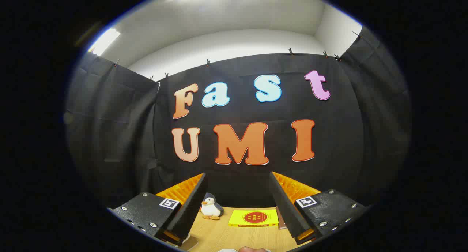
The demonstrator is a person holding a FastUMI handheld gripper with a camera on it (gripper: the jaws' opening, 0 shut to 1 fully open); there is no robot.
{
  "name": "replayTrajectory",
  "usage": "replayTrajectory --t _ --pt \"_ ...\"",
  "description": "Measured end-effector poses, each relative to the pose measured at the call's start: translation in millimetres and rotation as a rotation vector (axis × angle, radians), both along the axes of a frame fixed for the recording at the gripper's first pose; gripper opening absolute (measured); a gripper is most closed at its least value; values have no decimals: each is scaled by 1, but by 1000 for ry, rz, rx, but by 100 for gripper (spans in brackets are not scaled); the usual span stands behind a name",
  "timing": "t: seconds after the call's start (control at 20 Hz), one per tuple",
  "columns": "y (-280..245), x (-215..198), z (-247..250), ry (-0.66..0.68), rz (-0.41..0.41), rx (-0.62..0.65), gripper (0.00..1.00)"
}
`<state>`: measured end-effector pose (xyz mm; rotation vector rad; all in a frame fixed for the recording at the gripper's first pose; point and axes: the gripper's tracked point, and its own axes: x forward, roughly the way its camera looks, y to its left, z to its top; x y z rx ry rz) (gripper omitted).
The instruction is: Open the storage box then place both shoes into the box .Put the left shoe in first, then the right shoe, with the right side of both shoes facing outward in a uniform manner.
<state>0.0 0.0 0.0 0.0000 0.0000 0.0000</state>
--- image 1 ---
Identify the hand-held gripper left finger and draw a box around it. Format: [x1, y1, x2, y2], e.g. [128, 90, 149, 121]
[108, 173, 208, 247]

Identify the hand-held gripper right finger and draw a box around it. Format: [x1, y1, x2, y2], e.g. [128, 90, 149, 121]
[269, 172, 368, 245]

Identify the penguin plush toy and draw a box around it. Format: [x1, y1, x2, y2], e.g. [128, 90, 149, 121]
[200, 193, 224, 221]

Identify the yellow book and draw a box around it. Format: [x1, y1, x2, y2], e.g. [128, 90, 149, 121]
[228, 208, 279, 227]

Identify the ceiling light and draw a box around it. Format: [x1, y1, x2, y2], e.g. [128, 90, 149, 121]
[88, 28, 121, 56]

